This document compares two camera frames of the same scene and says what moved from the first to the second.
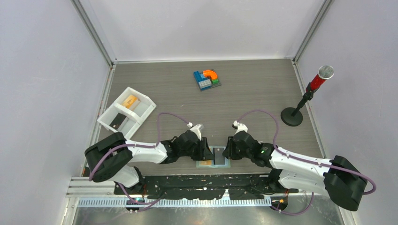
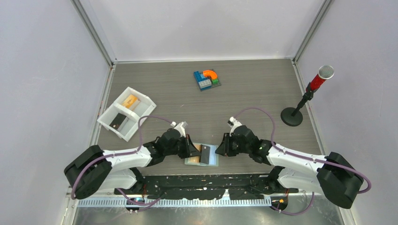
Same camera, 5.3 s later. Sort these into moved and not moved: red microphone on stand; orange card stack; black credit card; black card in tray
Moved: black credit card
Not moved: orange card stack; red microphone on stand; black card in tray
